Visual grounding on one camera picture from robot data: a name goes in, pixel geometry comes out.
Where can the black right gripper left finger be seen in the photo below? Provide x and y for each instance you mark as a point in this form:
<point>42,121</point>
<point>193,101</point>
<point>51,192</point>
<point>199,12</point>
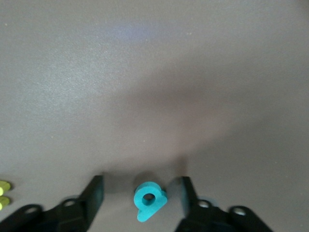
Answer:
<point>82,212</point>

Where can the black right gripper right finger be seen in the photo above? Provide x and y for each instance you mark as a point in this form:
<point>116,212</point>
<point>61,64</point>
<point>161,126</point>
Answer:
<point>202,217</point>

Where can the teal letter b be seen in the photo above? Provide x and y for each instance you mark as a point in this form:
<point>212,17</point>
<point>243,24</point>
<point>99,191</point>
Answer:
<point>154,207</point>

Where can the yellow letter u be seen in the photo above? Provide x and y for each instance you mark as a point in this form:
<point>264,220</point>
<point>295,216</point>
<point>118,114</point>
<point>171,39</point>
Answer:
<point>3,188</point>

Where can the brown table cover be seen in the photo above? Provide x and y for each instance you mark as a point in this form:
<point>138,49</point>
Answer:
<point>169,72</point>

